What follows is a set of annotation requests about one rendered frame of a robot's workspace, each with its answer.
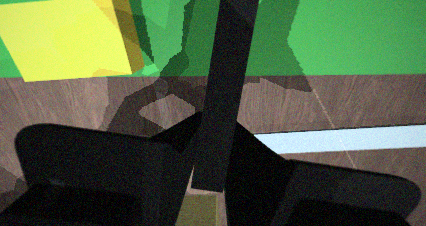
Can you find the green mat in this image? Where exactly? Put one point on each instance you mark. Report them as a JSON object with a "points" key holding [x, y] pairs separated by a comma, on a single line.
{"points": [[290, 37]]}

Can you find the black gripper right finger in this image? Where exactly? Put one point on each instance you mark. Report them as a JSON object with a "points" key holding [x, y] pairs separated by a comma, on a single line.
{"points": [[262, 188]]}

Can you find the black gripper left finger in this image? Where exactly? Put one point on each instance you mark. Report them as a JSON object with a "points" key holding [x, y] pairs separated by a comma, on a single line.
{"points": [[157, 168]]}

